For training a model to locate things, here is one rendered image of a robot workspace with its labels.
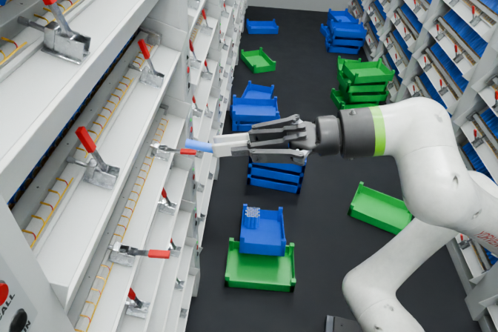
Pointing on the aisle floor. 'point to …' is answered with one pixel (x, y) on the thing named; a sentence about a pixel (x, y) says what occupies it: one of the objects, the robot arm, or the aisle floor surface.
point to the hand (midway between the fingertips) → (231, 144)
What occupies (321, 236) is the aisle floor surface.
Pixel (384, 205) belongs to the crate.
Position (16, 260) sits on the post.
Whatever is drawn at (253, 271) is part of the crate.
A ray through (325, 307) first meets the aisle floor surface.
